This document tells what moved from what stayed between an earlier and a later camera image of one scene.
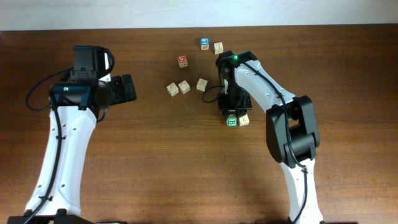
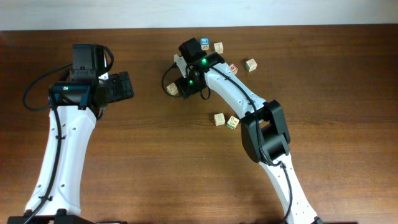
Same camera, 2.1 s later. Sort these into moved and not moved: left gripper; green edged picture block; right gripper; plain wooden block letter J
Moved: right gripper
Not moved: left gripper; green edged picture block; plain wooden block letter J
